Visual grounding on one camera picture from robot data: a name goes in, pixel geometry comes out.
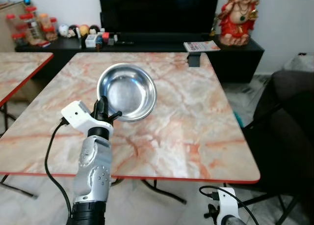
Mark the shiny steel bowl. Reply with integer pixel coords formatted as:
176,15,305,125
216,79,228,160
96,63,158,123

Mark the small white box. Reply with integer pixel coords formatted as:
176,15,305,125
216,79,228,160
84,34,99,49

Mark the marble table with red edge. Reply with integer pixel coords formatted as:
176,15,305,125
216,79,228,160
0,52,261,185
0,52,54,108

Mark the yellow round figurine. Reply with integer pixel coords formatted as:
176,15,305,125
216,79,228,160
78,24,90,38

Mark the white round figurine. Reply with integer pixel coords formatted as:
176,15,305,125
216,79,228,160
58,24,70,38

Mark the small jar with red lid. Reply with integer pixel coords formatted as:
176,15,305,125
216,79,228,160
12,32,28,47
44,24,59,42
5,13,19,35

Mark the black table clamp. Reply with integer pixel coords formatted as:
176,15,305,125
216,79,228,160
187,52,202,68

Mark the jar with orange lid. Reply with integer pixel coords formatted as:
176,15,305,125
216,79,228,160
39,12,52,33

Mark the teal object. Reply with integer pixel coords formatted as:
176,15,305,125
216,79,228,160
234,111,244,128

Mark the tall jar with red lid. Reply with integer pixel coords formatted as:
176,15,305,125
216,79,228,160
24,6,40,40

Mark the black flat screen television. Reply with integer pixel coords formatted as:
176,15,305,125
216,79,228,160
98,0,222,35

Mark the black chair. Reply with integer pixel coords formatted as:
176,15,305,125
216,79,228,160
239,70,314,225

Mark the printed magazine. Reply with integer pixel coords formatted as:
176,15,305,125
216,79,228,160
183,40,222,53

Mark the black television console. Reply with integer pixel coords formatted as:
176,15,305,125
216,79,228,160
15,32,265,84

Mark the red laughing Buddha statue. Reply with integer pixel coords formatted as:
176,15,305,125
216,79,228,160
215,0,260,47

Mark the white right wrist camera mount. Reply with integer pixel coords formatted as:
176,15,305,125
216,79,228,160
215,185,241,225

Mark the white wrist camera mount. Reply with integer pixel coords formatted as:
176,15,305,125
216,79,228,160
215,185,241,225
61,101,115,137

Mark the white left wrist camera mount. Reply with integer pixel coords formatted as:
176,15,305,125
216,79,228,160
61,101,115,137

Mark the dark metal table frame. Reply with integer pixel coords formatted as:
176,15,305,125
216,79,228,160
0,174,188,205

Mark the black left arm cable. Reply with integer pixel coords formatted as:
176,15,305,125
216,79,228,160
44,117,74,222

